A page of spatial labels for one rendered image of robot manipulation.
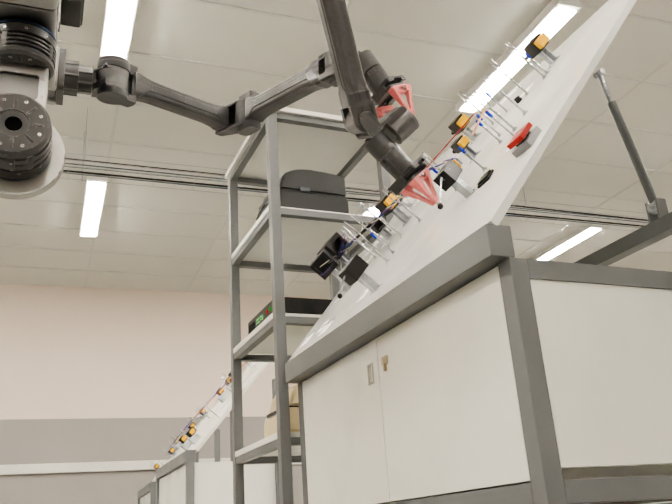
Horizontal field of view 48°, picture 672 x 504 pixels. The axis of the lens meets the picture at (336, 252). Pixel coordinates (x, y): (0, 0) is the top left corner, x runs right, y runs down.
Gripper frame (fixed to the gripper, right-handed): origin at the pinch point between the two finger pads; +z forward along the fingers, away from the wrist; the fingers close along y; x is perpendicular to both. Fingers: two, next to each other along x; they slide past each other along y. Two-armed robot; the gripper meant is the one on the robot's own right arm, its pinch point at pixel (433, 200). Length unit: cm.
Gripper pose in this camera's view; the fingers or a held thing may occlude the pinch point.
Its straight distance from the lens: 171.0
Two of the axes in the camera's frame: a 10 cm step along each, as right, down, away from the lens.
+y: -4.9, 5.2, 7.0
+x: -5.3, 4.7, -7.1
